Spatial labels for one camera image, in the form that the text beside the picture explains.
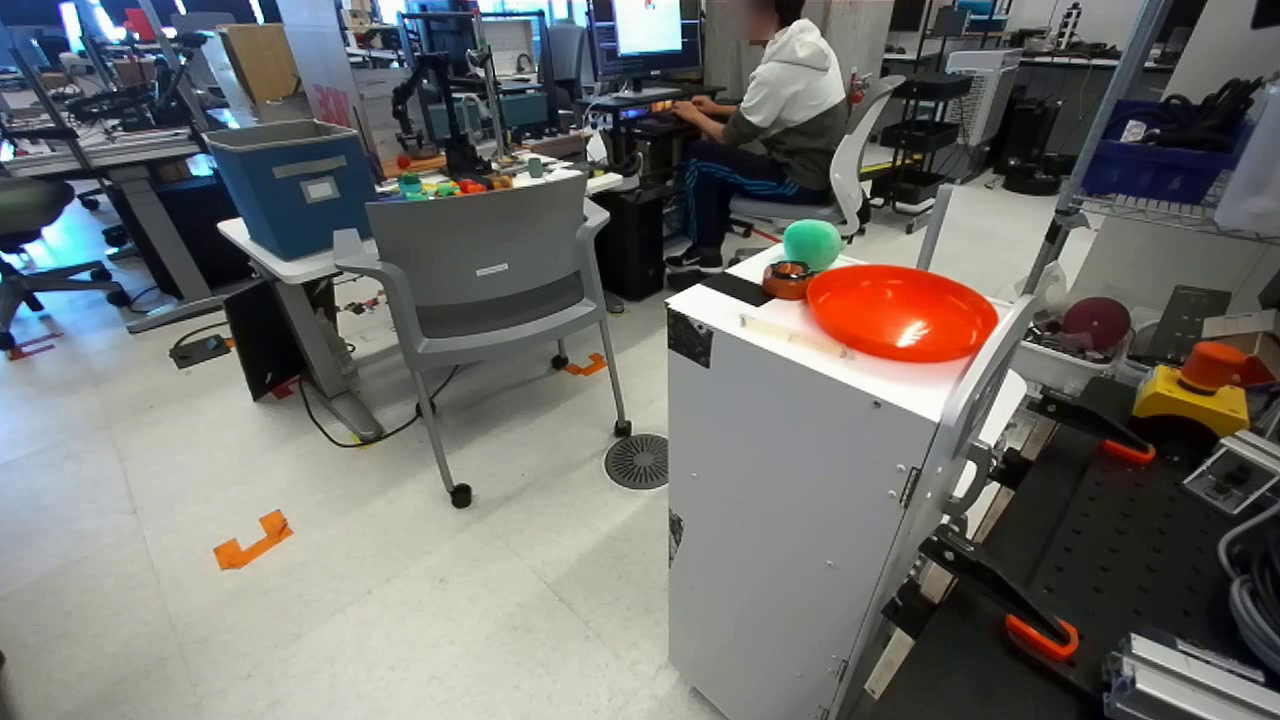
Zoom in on colourful toy pile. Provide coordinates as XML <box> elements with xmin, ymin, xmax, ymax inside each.
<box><xmin>384</xmin><ymin>148</ymin><xmax>591</xmax><ymax>206</ymax></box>

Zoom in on grey metal plate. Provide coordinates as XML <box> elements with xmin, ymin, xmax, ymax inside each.
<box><xmin>1151</xmin><ymin>278</ymin><xmax>1237</xmax><ymax>369</ymax></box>

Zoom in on black clamp orange handle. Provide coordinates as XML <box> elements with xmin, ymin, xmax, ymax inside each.
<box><xmin>1023</xmin><ymin>385</ymin><xmax>1161</xmax><ymax>473</ymax></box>
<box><xmin>915</xmin><ymin>525</ymin><xmax>1089</xmax><ymax>672</ymax></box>

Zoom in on computer monitor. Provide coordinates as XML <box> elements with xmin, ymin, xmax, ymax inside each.
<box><xmin>606</xmin><ymin>0</ymin><xmax>694</xmax><ymax>62</ymax></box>

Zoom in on black computer tower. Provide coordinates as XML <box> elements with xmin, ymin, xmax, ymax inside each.
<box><xmin>591</xmin><ymin>174</ymin><xmax>678</xmax><ymax>304</ymax></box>

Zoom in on black utility cart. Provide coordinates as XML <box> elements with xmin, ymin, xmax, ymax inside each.
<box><xmin>877</xmin><ymin>73</ymin><xmax>976</xmax><ymax>214</ymax></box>

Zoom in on dark red bowl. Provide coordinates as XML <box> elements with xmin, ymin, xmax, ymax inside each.
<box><xmin>1052</xmin><ymin>293</ymin><xmax>1135</xmax><ymax>365</ymax></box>

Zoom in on grey metal pole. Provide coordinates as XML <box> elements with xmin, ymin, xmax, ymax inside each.
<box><xmin>913</xmin><ymin>180</ymin><xmax>961</xmax><ymax>276</ymax></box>

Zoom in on orange plastic bowl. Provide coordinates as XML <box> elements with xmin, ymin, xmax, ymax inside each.
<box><xmin>804</xmin><ymin>258</ymin><xmax>1003</xmax><ymax>369</ymax></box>

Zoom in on black office chair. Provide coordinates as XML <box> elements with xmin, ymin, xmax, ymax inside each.
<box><xmin>0</xmin><ymin>172</ymin><xmax>137</xmax><ymax>355</ymax></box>

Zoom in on grey desk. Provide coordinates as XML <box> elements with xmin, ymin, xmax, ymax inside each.
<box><xmin>0</xmin><ymin>124</ymin><xmax>256</xmax><ymax>336</ymax></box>

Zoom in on white electrical box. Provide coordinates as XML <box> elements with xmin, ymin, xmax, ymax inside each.
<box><xmin>1181</xmin><ymin>428</ymin><xmax>1280</xmax><ymax>518</ymax></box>

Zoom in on slanted aluminium frame post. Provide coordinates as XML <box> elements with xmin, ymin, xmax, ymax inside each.
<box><xmin>1015</xmin><ymin>0</ymin><xmax>1177</xmax><ymax>295</ymax></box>

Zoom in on small orange floor tape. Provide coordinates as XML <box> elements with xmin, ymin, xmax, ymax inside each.
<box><xmin>558</xmin><ymin>349</ymin><xmax>613</xmax><ymax>385</ymax></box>

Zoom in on cardboard box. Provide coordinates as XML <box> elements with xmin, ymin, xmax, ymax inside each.
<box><xmin>216</xmin><ymin>20</ymin><xmax>305</xmax><ymax>111</ymax></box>

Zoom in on aluminium extrusion bar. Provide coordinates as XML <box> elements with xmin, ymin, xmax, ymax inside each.
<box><xmin>1102</xmin><ymin>632</ymin><xmax>1280</xmax><ymax>720</ymax></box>

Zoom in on grey chair with casters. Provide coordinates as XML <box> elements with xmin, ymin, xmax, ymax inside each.
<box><xmin>334</xmin><ymin>172</ymin><xmax>638</xmax><ymax>512</ymax></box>

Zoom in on seated person in white hoodie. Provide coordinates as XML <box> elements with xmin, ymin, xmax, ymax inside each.
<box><xmin>647</xmin><ymin>0</ymin><xmax>857</xmax><ymax>273</ymax></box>

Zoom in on blue storage bin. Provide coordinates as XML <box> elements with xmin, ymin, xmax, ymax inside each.
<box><xmin>199</xmin><ymin>117</ymin><xmax>381</xmax><ymax>262</ymax></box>

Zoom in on green round plush toy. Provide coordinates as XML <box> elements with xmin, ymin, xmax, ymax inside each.
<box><xmin>781</xmin><ymin>214</ymin><xmax>850</xmax><ymax>276</ymax></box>

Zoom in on white toy kitchen cabinet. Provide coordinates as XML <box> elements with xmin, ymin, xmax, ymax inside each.
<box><xmin>664</xmin><ymin>238</ymin><xmax>1055</xmax><ymax>720</ymax></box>

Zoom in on grey cable bundle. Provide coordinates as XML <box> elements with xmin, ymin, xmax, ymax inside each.
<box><xmin>1212</xmin><ymin>497</ymin><xmax>1280</xmax><ymax>677</ymax></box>

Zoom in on yellow emergency stop button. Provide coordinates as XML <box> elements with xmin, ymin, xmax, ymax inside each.
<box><xmin>1127</xmin><ymin>336</ymin><xmax>1278</xmax><ymax>441</ymax></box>

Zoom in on orange bracket floor tape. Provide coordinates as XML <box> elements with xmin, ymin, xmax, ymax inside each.
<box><xmin>208</xmin><ymin>505</ymin><xmax>295</xmax><ymax>576</ymax></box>

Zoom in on black stand on table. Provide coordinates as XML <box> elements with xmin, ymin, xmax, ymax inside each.
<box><xmin>392</xmin><ymin>13</ymin><xmax>512</xmax><ymax>174</ymax></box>

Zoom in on black power adapter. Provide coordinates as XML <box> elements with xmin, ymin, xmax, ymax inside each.
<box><xmin>166</xmin><ymin>328</ymin><xmax>235</xmax><ymax>371</ymax></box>

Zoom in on blue plastic crate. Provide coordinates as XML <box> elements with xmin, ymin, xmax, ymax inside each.
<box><xmin>1082</xmin><ymin>92</ymin><xmax>1264</xmax><ymax>206</ymax></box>

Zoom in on black box under table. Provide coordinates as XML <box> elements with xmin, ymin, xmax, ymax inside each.
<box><xmin>219</xmin><ymin>276</ymin><xmax>312</xmax><ymax>405</ymax></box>

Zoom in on black square side patch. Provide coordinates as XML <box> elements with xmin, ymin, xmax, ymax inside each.
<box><xmin>664</xmin><ymin>308</ymin><xmax>715</xmax><ymax>371</ymax></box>

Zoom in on black tape patch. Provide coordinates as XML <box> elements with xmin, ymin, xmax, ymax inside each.
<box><xmin>695</xmin><ymin>266</ymin><xmax>775</xmax><ymax>308</ymax></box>

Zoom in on white office chair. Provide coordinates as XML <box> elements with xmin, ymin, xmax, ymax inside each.
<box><xmin>726</xmin><ymin>73</ymin><xmax>913</xmax><ymax>243</ymax></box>

